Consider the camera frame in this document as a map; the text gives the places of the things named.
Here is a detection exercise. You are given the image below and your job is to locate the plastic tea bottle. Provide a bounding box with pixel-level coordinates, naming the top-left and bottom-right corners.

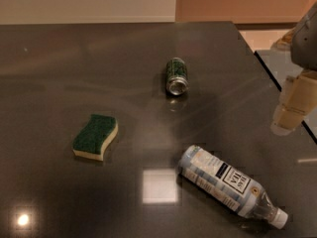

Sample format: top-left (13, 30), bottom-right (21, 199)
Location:
top-left (178, 145), bottom-right (288, 229)

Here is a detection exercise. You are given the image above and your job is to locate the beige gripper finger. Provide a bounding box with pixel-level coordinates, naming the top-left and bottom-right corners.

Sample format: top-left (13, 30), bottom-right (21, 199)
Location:
top-left (270, 69), bottom-right (317, 136)
top-left (271, 29), bottom-right (295, 51)

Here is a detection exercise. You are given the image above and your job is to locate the green and yellow sponge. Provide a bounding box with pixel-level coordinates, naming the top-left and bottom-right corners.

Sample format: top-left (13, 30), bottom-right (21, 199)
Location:
top-left (72, 114), bottom-right (119, 162)

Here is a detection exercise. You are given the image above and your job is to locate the green soda can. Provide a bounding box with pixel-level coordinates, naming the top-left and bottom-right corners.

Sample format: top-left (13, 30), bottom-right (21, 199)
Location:
top-left (165, 58), bottom-right (188, 96)

